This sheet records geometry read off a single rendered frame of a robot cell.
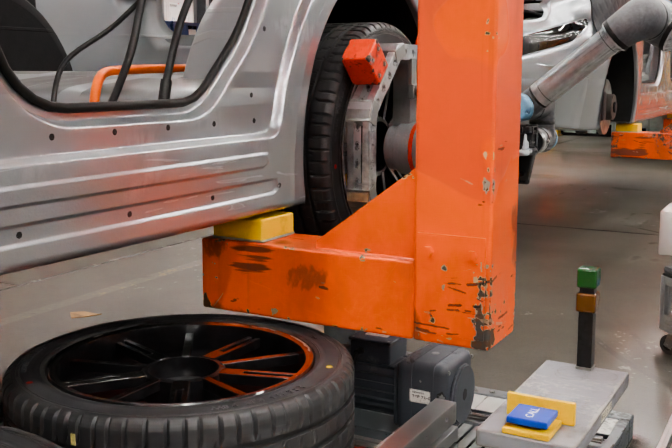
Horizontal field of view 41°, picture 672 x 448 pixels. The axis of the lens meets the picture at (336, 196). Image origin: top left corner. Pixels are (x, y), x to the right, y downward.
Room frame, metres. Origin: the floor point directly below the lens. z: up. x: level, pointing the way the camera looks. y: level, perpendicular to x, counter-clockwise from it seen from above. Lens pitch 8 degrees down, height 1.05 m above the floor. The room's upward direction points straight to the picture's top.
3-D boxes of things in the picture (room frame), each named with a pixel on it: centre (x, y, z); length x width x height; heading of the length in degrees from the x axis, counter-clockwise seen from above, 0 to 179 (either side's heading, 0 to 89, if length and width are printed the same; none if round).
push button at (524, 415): (1.47, -0.33, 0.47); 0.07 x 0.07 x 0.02; 61
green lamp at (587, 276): (1.79, -0.51, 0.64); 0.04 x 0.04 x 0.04; 61
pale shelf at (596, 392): (1.62, -0.42, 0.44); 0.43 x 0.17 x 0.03; 151
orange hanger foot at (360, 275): (1.95, 0.04, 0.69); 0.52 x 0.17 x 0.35; 61
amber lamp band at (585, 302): (1.79, -0.51, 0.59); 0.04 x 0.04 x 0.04; 61
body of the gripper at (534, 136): (2.57, -0.54, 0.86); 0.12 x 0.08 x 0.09; 152
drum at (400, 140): (2.38, -0.25, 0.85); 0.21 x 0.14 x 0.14; 61
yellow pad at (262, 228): (2.03, 0.19, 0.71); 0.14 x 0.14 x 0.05; 61
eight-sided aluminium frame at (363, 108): (2.41, -0.18, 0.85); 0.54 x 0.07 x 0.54; 151
